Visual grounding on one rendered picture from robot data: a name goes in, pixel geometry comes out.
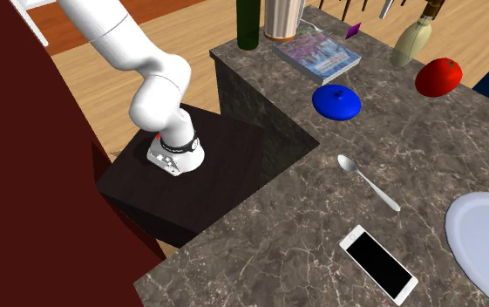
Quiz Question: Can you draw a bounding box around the dark robot stand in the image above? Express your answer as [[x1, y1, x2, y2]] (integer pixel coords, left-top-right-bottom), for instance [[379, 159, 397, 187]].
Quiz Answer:
[[95, 103, 267, 249]]

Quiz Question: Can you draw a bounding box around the blue round lid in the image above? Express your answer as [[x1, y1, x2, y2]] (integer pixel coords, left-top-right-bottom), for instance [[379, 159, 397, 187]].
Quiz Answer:
[[311, 84, 363, 122]]

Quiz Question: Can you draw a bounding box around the purple and blue book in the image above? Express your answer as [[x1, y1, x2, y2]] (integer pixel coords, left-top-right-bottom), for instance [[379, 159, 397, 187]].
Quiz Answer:
[[271, 26, 363, 87]]

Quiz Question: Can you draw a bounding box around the silver spoon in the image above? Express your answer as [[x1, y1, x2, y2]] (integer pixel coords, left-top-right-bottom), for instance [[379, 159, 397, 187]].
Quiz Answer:
[[337, 153, 402, 213]]

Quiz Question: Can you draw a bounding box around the dark green bottle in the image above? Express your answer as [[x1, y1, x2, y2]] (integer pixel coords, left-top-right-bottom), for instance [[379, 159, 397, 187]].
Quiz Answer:
[[235, 0, 262, 51]]

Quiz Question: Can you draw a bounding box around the ribbed beige cup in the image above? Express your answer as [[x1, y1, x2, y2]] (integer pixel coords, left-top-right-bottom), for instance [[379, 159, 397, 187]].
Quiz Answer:
[[262, 0, 306, 43]]

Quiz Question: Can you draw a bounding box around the small purple card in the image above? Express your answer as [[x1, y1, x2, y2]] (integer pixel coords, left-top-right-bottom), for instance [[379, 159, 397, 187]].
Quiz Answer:
[[344, 22, 363, 41]]

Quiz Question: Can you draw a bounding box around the white smartphone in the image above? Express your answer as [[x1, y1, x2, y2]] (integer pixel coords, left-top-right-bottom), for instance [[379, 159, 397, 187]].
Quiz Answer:
[[338, 224, 419, 307]]

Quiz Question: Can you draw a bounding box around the pale green glass bottle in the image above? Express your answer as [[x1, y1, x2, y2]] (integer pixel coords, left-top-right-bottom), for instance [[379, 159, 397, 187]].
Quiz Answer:
[[390, 0, 446, 68]]

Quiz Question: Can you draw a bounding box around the red tomato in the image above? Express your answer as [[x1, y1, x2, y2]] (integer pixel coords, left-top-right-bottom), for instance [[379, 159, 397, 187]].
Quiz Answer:
[[414, 58, 464, 99]]

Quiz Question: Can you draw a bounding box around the dark red furniture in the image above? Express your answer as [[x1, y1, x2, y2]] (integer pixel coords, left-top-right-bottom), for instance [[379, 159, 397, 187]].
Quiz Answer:
[[0, 0, 167, 307]]

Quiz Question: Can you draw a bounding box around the pale blue plate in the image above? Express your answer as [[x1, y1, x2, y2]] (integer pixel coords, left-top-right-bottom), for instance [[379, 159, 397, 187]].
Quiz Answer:
[[444, 191, 489, 307]]

